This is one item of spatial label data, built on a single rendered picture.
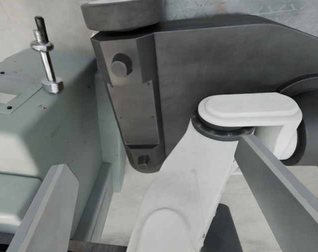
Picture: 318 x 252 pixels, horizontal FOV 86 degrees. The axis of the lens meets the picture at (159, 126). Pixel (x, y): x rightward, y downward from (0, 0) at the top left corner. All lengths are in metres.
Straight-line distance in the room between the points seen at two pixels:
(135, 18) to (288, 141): 0.41
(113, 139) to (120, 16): 0.90
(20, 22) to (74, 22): 0.29
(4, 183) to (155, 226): 0.54
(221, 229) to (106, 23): 2.12
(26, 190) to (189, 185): 0.49
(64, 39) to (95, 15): 0.75
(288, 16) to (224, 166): 0.51
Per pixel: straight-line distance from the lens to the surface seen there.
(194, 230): 0.24
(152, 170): 0.72
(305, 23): 0.73
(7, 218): 0.64
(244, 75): 0.52
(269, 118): 0.40
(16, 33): 1.33
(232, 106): 0.40
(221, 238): 2.21
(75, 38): 1.16
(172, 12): 0.61
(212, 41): 0.46
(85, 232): 1.21
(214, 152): 0.35
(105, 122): 1.12
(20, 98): 0.68
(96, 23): 0.45
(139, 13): 0.43
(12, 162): 0.65
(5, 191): 0.67
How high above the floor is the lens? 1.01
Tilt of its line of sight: 49 degrees down
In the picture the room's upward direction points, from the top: 175 degrees counter-clockwise
